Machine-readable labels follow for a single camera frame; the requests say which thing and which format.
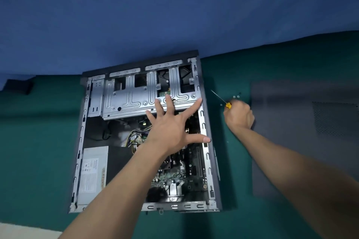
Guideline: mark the person's left hand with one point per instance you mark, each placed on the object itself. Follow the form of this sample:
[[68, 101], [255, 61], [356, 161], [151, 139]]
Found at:
[[168, 132]]

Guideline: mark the person's right hand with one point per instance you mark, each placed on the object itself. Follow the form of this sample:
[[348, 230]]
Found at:
[[239, 117]]

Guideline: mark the black side panel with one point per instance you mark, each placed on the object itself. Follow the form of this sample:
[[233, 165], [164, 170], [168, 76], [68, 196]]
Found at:
[[286, 124]]

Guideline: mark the silver metal drive cage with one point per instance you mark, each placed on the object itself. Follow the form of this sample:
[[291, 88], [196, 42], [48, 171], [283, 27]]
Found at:
[[129, 98]]

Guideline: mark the desktop computer case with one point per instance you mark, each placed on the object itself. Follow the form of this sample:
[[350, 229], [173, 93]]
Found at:
[[81, 135]]

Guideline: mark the silver power supply unit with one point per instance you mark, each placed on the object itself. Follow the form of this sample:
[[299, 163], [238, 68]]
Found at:
[[91, 174]]

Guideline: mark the person's left forearm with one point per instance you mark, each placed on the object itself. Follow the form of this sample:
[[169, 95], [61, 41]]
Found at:
[[117, 194]]

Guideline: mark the person's right forearm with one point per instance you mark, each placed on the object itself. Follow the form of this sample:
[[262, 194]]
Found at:
[[303, 177]]

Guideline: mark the blue cloth curtain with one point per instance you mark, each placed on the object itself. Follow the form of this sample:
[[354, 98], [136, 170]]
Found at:
[[140, 9]]

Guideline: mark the green floor mat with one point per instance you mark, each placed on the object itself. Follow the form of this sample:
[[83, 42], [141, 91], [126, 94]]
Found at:
[[33, 149]]

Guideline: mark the black flat base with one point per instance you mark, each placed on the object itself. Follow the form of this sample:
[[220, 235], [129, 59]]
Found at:
[[18, 87]]

